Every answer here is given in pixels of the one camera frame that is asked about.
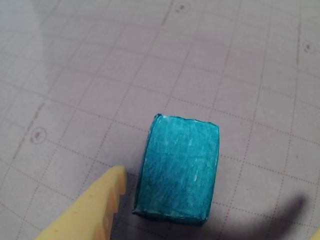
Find blue block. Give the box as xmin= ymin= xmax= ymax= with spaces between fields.
xmin=131 ymin=113 xmax=220 ymax=221

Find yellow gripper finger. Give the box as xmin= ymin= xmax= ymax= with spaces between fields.
xmin=33 ymin=165 xmax=127 ymax=240

